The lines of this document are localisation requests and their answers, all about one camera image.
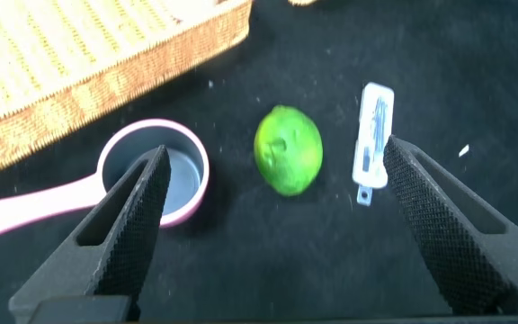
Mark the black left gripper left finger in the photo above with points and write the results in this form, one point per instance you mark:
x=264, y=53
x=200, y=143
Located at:
x=119, y=243

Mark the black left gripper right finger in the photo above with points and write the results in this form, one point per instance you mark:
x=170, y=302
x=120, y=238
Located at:
x=448, y=234

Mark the small white paper scrap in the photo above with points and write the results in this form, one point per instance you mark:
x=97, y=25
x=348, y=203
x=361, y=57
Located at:
x=464, y=150

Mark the clear plastic blister pack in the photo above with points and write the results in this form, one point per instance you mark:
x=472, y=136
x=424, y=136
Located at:
x=372, y=135

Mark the green lime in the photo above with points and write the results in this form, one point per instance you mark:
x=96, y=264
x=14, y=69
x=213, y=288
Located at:
x=288, y=150

